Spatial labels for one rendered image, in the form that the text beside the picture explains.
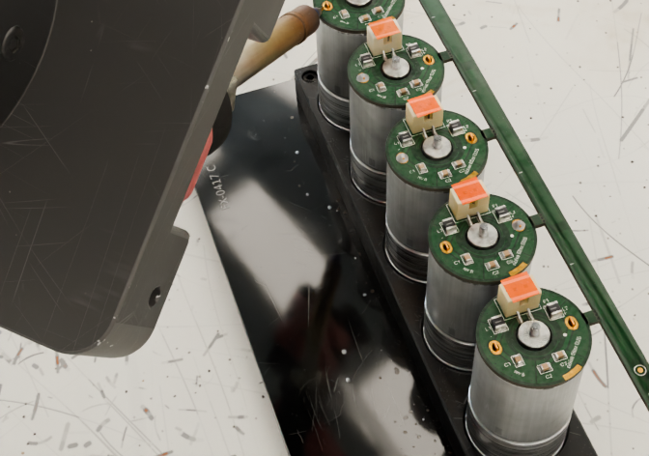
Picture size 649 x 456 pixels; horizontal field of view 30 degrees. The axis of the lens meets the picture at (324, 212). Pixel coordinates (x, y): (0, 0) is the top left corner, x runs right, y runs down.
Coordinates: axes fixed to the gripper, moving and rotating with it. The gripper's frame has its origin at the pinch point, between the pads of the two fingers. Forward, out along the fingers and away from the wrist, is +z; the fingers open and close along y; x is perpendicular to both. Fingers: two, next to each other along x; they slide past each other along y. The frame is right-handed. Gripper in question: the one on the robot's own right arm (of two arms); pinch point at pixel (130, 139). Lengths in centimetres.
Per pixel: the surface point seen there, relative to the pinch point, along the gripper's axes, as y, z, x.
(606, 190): -8.2, 14.2, -4.4
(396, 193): -4.1, 6.4, -1.4
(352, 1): -0.7, 7.9, -6.0
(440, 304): -6.2, 6.1, 0.7
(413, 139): -4.1, 6.1, -2.8
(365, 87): -2.3, 6.7, -3.7
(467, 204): -6.1, 4.8, -1.6
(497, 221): -6.8, 5.4, -1.5
